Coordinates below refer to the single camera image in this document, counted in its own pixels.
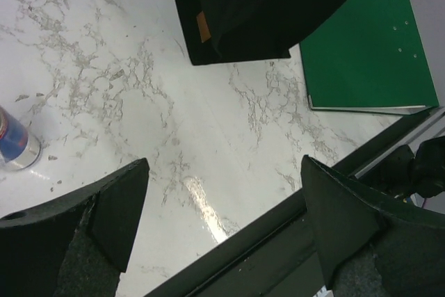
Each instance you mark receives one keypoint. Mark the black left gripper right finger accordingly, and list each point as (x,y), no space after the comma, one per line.
(368,243)

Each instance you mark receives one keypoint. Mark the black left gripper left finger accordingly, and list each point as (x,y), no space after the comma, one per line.
(77,244)

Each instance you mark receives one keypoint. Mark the blue silver energy drink can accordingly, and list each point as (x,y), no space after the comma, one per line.
(20,149)

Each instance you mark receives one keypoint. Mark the black canvas bag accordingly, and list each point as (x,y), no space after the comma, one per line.
(229,31)

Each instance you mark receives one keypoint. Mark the green binder folder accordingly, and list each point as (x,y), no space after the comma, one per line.
(368,57)

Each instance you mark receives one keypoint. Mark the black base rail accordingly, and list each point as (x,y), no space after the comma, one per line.
(276,254)

